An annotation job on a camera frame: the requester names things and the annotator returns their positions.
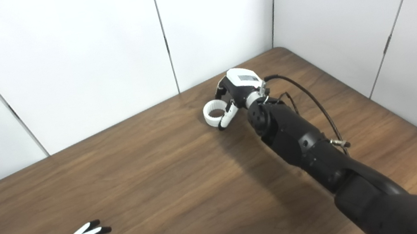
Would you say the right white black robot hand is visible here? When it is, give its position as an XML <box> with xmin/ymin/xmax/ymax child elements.
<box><xmin>208</xmin><ymin>63</ymin><xmax>275</xmax><ymax>132</ymax></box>

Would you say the white ring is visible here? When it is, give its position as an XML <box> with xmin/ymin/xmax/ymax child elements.
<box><xmin>202</xmin><ymin>96</ymin><xmax>240</xmax><ymax>129</ymax></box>

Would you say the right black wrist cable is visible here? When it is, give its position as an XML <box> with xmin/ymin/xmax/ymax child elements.
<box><xmin>263</xmin><ymin>65</ymin><xmax>352</xmax><ymax>166</ymax></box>

